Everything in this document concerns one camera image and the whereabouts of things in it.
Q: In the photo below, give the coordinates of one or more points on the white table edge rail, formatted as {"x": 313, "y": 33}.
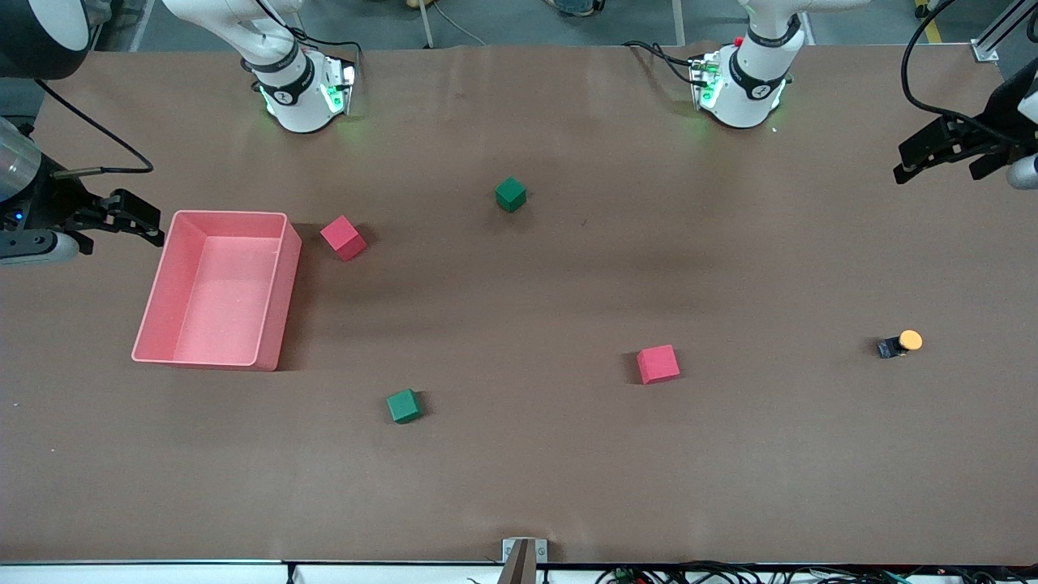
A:
{"x": 162, "y": 573}

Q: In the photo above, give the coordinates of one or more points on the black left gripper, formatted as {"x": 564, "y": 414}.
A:
{"x": 994, "y": 121}

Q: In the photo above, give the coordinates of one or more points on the brown mounting post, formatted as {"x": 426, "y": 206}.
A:
{"x": 519, "y": 564}

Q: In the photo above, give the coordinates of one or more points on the person's foot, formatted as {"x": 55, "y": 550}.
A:
{"x": 576, "y": 6}

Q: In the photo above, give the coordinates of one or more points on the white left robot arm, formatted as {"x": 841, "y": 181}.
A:
{"x": 754, "y": 81}

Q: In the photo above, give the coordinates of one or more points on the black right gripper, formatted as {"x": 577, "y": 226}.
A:
{"x": 55, "y": 201}

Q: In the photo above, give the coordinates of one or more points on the large table cover sheet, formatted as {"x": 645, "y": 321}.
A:
{"x": 568, "y": 454}

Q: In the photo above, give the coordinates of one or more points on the pink plastic bin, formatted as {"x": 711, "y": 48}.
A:
{"x": 211, "y": 292}

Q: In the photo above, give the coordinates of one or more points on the pink cube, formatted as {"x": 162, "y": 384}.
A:
{"x": 658, "y": 364}
{"x": 342, "y": 238}

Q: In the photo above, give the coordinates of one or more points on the metal table edge bracket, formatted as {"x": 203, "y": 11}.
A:
{"x": 542, "y": 551}

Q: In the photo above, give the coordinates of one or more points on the green cube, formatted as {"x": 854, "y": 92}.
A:
{"x": 510, "y": 195}
{"x": 404, "y": 406}

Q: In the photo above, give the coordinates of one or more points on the aluminium frame profile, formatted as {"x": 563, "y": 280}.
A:
{"x": 985, "y": 50}

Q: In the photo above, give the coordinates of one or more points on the grey metal frame post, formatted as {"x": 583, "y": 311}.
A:
{"x": 426, "y": 24}
{"x": 681, "y": 20}

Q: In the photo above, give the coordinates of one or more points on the orange push button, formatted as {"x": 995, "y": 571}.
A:
{"x": 910, "y": 341}

